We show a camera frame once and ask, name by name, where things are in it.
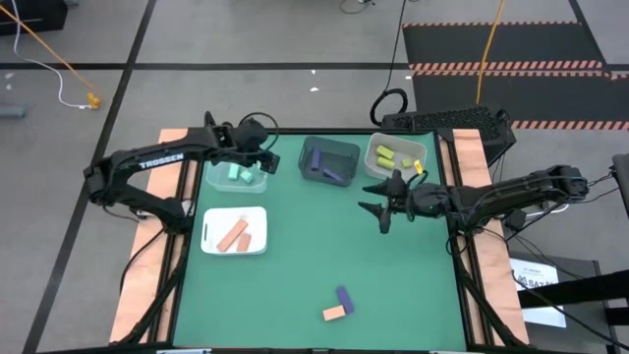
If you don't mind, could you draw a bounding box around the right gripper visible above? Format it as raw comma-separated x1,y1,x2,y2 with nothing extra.
358,171,456,235

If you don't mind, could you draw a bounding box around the long orange block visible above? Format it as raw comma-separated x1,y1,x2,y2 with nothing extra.
215,218,250,254

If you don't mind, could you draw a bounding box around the clear plastic bin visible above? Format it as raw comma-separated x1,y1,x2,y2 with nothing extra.
204,159,269,194

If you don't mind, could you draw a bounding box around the beige plastic bin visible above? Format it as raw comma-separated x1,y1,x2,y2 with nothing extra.
364,132,429,181

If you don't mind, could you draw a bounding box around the dark gray translucent bin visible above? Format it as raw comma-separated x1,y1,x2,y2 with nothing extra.
298,135,362,189

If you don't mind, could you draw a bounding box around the white plastic bin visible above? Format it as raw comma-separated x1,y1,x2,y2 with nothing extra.
200,206,269,257

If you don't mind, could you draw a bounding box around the black perforated case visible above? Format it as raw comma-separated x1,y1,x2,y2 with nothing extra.
380,105,518,168

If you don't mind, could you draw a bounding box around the tan wooden side board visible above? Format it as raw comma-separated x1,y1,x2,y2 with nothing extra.
108,128,200,344
451,128,531,345

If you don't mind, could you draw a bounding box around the white printed paper sheet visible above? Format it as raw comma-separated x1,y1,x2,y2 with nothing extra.
509,258,567,329

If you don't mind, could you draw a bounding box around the black hazard-striped floor mat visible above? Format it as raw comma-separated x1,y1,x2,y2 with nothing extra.
410,68,629,132
401,20,606,73

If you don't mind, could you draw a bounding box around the black metal bar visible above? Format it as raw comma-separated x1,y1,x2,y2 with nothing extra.
518,270,629,309

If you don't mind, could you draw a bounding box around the gray cabinet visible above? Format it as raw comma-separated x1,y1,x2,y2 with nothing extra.
508,251,610,354

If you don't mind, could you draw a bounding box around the black box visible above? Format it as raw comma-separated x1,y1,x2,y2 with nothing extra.
0,0,69,36

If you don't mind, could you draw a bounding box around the black hanging cable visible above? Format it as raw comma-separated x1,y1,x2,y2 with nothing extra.
369,0,410,127

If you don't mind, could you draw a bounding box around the yellow hanging cable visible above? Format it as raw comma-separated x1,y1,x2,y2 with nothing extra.
475,0,507,105

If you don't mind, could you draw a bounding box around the orange floor cable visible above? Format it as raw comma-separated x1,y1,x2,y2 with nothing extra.
0,3,102,98

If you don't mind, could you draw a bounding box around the white floor cable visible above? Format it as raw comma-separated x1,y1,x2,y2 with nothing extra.
10,0,94,110

